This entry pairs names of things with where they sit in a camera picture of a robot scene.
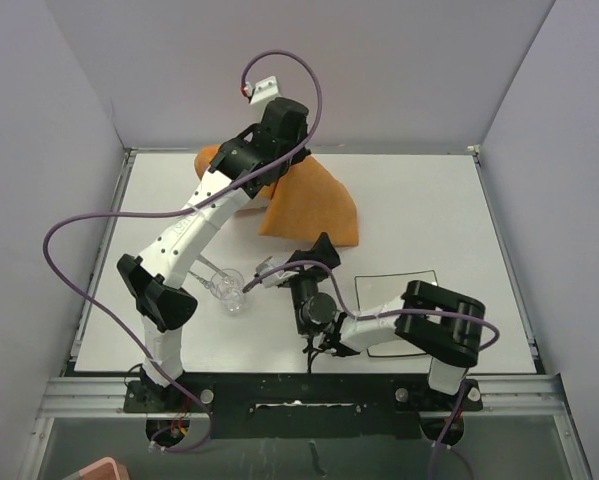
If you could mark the silver fork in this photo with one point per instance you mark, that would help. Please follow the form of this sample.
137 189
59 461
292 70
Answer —
207 284

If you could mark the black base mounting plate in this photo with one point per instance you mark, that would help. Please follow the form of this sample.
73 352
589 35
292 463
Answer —
301 405

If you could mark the orange cloth placemat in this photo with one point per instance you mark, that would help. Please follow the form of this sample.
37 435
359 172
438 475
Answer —
307 201

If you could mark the pink box corner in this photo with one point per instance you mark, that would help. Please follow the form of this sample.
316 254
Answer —
106 468

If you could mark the clear plastic cup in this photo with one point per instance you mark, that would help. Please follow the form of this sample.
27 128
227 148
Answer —
227 288

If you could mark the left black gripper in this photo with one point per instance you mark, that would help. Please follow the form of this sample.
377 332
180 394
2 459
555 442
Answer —
301 156

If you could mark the white square plate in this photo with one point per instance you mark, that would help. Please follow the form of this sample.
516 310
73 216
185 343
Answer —
373 290

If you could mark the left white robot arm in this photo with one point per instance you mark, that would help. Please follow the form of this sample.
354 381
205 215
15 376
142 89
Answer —
239 170

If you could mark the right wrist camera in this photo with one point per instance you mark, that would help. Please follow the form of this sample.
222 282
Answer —
275 279

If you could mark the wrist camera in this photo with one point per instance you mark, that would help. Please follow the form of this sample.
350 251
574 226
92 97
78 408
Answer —
262 92
275 279

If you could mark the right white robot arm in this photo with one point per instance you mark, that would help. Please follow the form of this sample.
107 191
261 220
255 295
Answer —
444 324

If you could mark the silver knife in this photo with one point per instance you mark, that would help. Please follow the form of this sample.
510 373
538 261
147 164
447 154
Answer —
214 267

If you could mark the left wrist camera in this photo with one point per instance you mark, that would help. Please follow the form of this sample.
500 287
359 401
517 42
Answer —
262 92

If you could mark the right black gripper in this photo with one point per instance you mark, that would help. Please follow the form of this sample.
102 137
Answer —
324 251

